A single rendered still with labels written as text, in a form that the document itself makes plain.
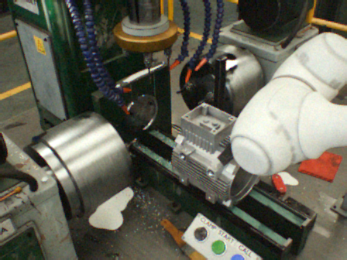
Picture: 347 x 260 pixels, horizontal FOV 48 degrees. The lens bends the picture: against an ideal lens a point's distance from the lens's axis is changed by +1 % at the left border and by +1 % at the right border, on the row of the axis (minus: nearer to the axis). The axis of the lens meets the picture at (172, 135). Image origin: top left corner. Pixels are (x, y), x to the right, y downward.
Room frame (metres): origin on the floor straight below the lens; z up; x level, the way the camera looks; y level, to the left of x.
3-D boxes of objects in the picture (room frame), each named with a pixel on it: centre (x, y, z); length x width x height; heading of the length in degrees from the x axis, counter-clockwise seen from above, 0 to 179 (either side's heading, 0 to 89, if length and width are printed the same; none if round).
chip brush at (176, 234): (0.72, -0.03, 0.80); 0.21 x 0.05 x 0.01; 39
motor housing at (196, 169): (0.84, -0.13, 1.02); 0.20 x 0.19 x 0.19; 45
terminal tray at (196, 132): (0.87, -0.10, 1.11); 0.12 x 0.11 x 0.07; 45
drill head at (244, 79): (1.25, -0.20, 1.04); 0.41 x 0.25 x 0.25; 134
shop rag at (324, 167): (1.05, -0.53, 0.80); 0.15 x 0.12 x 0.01; 148
